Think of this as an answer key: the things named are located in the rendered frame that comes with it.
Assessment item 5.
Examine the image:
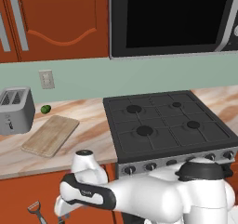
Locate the silver microwave door handle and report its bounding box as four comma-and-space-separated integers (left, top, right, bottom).
215, 0, 238, 53

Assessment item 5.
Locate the narrow orange cupboard door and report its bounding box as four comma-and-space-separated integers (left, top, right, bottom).
0, 0, 20, 63

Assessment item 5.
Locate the grey handled vegetable peeler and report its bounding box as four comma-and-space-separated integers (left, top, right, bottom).
27, 200, 48, 224

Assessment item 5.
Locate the wide orange cupboard door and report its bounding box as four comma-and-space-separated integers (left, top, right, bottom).
2, 0, 111, 62

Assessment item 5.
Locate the grey wall socket plate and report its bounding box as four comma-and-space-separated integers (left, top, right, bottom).
38, 69, 56, 90

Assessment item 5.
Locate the light wooden cutting board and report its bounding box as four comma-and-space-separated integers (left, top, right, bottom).
20, 114, 81, 159

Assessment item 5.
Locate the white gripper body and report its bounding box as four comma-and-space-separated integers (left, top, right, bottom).
54, 195, 82, 218

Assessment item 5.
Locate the black gas hob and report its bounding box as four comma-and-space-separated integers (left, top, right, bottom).
102, 89, 238, 179

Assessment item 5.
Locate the grey two-slot toaster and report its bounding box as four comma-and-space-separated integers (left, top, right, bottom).
0, 86, 36, 136

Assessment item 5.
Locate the green lime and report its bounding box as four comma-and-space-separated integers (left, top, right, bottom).
40, 104, 52, 115

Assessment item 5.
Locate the orange drawer front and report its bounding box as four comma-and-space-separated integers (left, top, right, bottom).
0, 164, 120, 224

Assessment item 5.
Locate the black and silver microwave oven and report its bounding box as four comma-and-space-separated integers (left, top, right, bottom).
108, 0, 238, 60

